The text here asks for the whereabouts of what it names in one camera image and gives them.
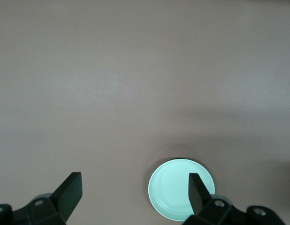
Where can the mint green round plate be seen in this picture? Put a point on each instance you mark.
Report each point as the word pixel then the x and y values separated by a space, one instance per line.
pixel 169 187

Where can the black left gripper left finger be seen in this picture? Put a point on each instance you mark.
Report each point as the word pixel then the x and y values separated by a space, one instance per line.
pixel 67 197

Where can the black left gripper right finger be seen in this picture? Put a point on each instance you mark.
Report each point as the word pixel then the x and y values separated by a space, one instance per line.
pixel 197 199

